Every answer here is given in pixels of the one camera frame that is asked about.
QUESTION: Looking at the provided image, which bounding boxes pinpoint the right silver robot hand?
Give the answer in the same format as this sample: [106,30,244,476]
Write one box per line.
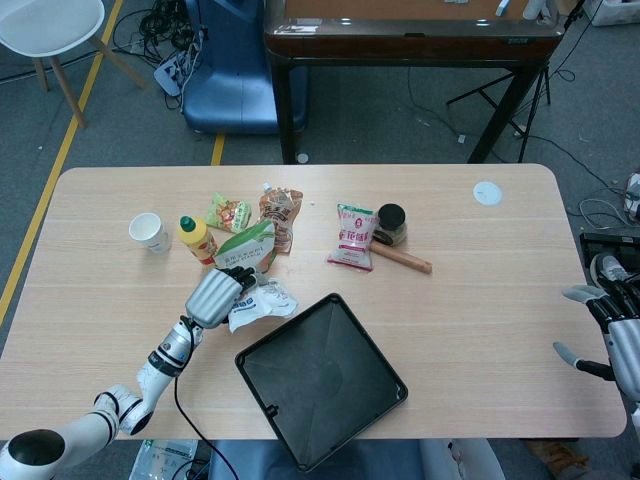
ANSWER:
[552,274,640,401]

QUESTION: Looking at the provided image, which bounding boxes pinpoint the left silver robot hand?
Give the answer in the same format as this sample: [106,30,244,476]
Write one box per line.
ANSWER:
[184,267,259,330]

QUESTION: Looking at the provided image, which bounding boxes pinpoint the white blue snack packet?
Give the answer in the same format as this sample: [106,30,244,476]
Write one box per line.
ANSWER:
[228,277,300,335]

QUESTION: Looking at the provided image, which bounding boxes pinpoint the corn starch bag green top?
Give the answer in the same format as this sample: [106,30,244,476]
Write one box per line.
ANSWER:
[214,218,279,276]

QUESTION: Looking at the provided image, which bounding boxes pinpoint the black plastic tray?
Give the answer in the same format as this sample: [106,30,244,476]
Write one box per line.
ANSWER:
[234,292,409,474]

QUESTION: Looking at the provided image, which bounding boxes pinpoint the pink white snack packet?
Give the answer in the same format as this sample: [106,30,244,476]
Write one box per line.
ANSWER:
[327,202,380,273]

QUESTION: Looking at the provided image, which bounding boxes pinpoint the clear plastic bag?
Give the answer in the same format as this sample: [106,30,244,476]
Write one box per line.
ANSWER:
[130,438,201,480]

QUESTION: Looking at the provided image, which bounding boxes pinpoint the yellow squeeze bottle green cap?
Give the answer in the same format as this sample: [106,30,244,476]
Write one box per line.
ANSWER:
[178,215,220,267]

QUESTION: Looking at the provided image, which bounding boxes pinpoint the grey white sneaker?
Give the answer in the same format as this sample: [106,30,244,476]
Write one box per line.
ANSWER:
[589,252,632,286]

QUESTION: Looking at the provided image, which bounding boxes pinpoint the green snack packet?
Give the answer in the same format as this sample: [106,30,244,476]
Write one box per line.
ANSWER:
[204,192,253,235]

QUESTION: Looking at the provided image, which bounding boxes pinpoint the white paper cup stack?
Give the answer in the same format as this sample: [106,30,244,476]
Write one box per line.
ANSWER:
[128,212,171,254]

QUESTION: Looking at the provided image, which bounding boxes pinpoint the black flat box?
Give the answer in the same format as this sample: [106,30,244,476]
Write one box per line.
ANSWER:
[579,231,640,261]

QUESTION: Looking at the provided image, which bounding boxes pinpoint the brown spout pouch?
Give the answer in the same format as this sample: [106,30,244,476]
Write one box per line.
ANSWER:
[257,182,305,255]

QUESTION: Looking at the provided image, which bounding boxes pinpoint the blue robot torso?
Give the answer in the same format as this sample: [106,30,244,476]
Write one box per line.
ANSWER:
[207,439,426,480]

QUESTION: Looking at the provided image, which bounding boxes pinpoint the glass spice jar black lid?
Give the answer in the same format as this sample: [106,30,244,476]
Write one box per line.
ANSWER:
[374,203,409,247]

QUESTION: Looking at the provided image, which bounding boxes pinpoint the wooden rolling pin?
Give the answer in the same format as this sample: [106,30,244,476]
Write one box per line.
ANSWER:
[368,239,433,275]

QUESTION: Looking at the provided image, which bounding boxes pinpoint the blue chair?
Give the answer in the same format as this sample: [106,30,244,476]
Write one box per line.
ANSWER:
[182,0,307,136]

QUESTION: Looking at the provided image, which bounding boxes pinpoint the white power strip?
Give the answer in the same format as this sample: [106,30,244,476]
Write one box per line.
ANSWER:
[153,52,194,99]

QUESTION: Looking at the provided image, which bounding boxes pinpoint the black tripod stand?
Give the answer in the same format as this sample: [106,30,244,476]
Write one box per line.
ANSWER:
[446,49,554,139]

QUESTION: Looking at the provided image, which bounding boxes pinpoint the white chair wooden legs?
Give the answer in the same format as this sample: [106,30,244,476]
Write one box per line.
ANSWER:
[0,0,146,129]

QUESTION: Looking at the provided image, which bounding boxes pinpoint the dark brown mahjong table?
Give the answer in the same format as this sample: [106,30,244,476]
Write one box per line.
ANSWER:
[263,0,561,165]

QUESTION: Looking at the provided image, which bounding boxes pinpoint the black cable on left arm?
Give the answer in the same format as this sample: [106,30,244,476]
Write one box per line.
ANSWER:
[172,314,236,480]

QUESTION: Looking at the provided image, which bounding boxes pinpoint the black floor cable bundle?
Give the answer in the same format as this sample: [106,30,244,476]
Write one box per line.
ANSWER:
[112,0,206,66]

